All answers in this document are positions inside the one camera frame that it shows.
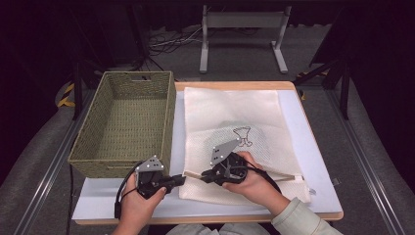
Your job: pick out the white mesh laundry bag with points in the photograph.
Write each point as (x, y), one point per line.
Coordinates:
(228, 107)

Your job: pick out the person's right hand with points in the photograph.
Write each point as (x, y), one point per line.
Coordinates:
(257, 189)

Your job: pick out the grey metal stand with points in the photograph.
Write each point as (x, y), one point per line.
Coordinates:
(243, 19)

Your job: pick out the yellow black striped tape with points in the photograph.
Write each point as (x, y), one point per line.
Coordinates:
(67, 98)

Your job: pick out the black stand pole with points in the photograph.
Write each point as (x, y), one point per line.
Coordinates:
(77, 91)

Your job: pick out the person's left hand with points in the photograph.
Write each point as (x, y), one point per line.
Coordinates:
(137, 212)

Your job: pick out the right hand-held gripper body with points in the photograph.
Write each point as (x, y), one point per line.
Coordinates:
(231, 169)

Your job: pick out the person's lap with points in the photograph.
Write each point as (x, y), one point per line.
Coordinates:
(218, 230)

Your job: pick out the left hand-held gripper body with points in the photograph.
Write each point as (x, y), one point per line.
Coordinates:
(150, 179)

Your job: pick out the aluminium rail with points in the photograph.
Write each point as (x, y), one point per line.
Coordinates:
(49, 173)
(368, 163)

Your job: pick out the green woven basket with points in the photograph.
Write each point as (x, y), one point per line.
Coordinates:
(130, 124)

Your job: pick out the black stand frame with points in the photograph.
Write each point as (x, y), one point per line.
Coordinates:
(344, 91)

